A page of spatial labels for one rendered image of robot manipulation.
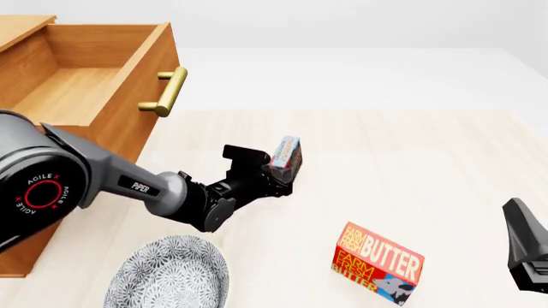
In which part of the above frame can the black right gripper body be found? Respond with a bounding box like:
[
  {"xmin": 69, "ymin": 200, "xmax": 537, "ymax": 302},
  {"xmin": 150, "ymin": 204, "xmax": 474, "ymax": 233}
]
[{"xmin": 507, "ymin": 252, "xmax": 548, "ymax": 295}]

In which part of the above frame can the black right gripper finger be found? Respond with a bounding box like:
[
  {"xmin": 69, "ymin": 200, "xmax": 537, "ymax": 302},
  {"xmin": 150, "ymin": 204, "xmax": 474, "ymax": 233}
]
[{"xmin": 501, "ymin": 197, "xmax": 548, "ymax": 267}]

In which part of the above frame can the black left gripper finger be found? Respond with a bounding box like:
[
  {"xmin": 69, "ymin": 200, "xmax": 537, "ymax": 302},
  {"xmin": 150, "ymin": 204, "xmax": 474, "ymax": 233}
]
[
  {"xmin": 293, "ymin": 140, "xmax": 304, "ymax": 180},
  {"xmin": 261, "ymin": 162, "xmax": 297, "ymax": 182}
]

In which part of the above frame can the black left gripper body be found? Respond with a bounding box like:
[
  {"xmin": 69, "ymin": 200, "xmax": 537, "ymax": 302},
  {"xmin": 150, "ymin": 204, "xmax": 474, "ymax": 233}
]
[{"xmin": 253, "ymin": 164, "xmax": 297, "ymax": 198}]

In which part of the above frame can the chocolate pudding box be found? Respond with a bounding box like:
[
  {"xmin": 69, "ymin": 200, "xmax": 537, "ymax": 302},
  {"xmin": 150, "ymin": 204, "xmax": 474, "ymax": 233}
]
[{"xmin": 267, "ymin": 134, "xmax": 303, "ymax": 171}]

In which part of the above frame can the open wooden drawer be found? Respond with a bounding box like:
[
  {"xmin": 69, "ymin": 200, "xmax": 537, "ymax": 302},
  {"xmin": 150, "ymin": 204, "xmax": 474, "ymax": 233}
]
[{"xmin": 0, "ymin": 21, "xmax": 182, "ymax": 164}]

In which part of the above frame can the wooden cabinet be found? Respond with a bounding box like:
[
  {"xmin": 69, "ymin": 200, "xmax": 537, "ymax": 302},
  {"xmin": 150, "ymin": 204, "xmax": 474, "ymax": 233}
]
[{"xmin": 0, "ymin": 15, "xmax": 62, "ymax": 279}]

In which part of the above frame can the red butter box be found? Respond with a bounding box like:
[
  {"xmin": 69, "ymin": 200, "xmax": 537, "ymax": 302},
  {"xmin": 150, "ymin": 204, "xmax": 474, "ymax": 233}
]
[{"xmin": 330, "ymin": 221, "xmax": 426, "ymax": 307}]

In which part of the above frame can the patterned grey bowl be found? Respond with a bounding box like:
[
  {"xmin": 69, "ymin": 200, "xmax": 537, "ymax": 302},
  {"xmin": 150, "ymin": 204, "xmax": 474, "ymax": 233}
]
[{"xmin": 102, "ymin": 234, "xmax": 231, "ymax": 308}]

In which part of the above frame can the brass drawer handle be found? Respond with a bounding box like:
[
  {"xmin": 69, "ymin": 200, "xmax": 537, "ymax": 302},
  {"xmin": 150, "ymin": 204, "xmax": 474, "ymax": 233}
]
[{"xmin": 137, "ymin": 66, "xmax": 189, "ymax": 118}]

